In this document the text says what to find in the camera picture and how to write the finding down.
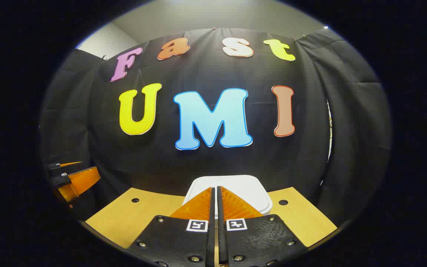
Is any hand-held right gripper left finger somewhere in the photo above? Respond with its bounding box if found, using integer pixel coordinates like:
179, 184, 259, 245
126, 187, 216, 267

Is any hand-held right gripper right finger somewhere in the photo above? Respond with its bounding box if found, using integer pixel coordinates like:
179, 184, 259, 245
217, 186, 309, 267

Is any white desktop garbage bin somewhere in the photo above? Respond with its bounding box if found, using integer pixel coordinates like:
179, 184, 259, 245
182, 175, 273, 218

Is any wooden desktop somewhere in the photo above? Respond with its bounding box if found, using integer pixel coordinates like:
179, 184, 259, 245
85, 187, 338, 249

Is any black backdrop cloth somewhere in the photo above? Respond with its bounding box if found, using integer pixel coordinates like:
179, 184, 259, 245
39, 28, 393, 230

